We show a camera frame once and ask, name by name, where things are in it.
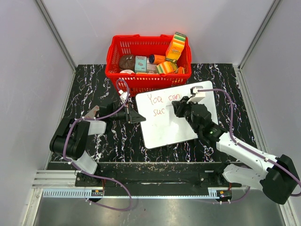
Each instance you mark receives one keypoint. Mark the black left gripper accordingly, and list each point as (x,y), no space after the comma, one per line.
(136,117)

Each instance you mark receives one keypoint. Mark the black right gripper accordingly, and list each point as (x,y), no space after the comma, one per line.
(178,107)

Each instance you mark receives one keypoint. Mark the white whiteboard with dark frame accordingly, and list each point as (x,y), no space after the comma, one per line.
(162,127)

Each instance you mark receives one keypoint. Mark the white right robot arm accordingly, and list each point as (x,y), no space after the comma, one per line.
(276,176)

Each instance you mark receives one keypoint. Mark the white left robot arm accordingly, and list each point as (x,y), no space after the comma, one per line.
(70,138)

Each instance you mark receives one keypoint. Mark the small beige eraser box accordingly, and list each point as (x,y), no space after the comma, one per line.
(92,113)

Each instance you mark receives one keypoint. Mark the orange tube bottle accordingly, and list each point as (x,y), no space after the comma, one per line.
(156,59)

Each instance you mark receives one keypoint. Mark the brown round scrubber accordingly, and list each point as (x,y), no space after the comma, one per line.
(127,62)

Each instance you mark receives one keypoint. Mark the light blue sponge box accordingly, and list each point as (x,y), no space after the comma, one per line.
(140,64)

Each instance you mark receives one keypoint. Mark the tall orange sponge pack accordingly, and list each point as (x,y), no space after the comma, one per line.
(176,47)

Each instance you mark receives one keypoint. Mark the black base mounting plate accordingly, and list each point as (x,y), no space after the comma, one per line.
(158,179)

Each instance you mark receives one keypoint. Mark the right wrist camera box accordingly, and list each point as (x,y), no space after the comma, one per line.
(197,94)

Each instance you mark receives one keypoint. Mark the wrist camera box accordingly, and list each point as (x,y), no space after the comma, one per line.
(197,94)
(123,95)

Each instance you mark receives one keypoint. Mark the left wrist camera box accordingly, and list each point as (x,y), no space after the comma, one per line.
(123,95)

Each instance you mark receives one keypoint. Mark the white cable duct rail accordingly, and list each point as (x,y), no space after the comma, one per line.
(72,193)

